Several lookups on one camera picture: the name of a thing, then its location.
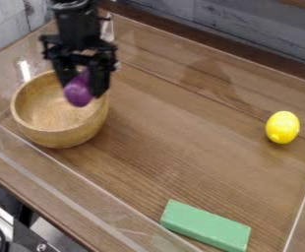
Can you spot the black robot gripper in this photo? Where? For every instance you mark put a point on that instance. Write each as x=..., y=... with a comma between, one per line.
x=93, y=54

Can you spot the purple toy eggplant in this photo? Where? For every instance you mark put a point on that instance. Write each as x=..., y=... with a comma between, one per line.
x=76, y=90

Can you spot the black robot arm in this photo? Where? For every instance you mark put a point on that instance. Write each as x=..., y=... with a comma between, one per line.
x=77, y=21

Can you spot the brown wooden bowl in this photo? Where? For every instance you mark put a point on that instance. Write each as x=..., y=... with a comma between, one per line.
x=48, y=120

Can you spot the yellow toy lemon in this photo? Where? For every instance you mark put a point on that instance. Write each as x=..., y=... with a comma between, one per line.
x=282, y=127

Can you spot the green rectangular sponge block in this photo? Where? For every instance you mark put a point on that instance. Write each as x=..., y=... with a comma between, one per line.
x=206, y=227

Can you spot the clear acrylic tray wall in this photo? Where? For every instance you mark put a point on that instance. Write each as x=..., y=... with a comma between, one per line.
x=80, y=208

